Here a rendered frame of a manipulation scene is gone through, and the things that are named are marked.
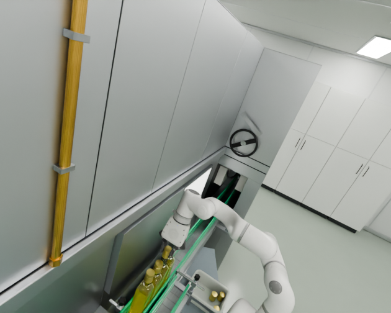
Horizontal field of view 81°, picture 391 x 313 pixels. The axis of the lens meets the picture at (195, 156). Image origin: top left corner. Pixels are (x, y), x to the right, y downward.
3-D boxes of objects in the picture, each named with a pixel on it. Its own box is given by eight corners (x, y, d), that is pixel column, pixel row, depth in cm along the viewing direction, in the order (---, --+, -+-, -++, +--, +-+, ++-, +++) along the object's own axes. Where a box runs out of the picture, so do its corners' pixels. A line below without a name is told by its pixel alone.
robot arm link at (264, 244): (226, 264, 84) (233, 253, 98) (281, 303, 77) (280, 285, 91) (248, 225, 83) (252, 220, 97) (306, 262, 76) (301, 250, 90)
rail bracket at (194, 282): (174, 277, 123) (180, 261, 118) (201, 297, 118) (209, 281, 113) (171, 281, 121) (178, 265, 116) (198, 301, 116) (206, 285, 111)
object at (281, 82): (240, 145, 248) (277, 59, 213) (273, 160, 237) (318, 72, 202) (218, 163, 187) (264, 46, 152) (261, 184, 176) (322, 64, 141)
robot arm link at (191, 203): (220, 203, 95) (213, 207, 86) (210, 225, 96) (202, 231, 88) (190, 185, 100) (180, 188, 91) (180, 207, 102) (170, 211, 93)
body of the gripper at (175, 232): (168, 213, 95) (158, 236, 97) (189, 226, 92) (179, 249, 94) (175, 209, 102) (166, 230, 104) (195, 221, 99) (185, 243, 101)
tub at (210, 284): (193, 277, 143) (197, 267, 139) (225, 299, 136) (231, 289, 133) (179, 299, 127) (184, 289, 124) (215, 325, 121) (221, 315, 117)
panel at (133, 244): (195, 201, 175) (210, 163, 162) (198, 203, 174) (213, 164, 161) (103, 290, 97) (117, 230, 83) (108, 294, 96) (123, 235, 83)
